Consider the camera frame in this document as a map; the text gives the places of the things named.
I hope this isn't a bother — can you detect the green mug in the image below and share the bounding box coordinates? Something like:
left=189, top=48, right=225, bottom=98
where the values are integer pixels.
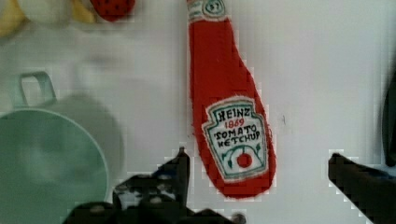
left=0, top=72, right=123, bottom=224

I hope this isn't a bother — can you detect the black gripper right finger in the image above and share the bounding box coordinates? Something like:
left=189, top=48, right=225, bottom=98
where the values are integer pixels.
left=328, top=153, right=396, bottom=224

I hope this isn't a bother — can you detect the red plush strawberry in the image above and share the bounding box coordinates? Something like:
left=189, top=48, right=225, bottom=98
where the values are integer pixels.
left=90, top=0, right=136, bottom=22

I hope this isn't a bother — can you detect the red plush ketchup bottle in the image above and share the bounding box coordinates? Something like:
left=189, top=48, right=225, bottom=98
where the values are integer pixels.
left=186, top=0, right=276, bottom=199

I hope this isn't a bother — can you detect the plush peeled banana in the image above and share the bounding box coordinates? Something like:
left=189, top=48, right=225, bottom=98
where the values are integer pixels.
left=0, top=0, right=96, bottom=37

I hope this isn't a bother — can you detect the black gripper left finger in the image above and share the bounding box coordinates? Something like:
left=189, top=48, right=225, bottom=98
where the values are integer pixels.
left=64, top=147, right=247, bottom=224

